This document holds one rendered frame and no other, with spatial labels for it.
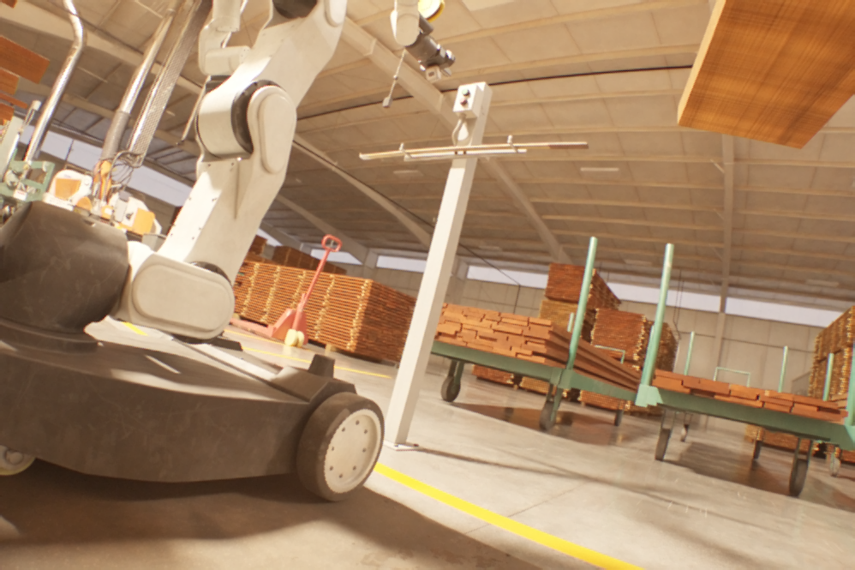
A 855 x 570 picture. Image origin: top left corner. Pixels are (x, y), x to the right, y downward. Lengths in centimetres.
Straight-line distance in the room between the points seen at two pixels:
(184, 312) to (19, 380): 28
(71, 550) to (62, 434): 14
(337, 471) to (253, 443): 18
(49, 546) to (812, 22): 115
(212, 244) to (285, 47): 40
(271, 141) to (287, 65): 18
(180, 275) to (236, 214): 17
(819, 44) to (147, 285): 106
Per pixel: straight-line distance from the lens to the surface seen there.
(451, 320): 303
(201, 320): 78
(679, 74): 1191
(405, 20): 141
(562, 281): 1101
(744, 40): 85
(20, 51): 181
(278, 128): 85
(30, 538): 59
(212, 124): 89
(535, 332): 274
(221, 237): 84
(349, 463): 87
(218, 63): 117
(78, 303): 70
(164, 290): 73
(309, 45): 99
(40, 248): 69
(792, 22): 83
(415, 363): 148
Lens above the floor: 31
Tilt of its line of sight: 7 degrees up
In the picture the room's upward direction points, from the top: 15 degrees clockwise
